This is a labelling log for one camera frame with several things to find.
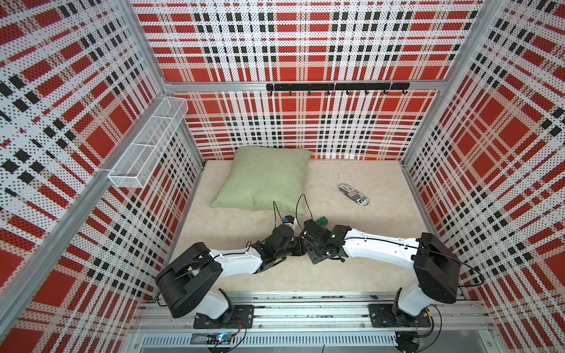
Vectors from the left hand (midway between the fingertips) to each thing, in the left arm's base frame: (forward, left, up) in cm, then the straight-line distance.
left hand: (309, 242), depth 87 cm
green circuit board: (-31, +31, -3) cm, 44 cm away
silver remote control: (+25, -23, -2) cm, 34 cm away
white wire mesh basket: (+26, +72, +18) cm, 79 cm away
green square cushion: (+28, +21, +9) cm, 36 cm away
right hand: (-4, -4, +1) cm, 6 cm away
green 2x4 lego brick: (+11, -6, -3) cm, 13 cm away
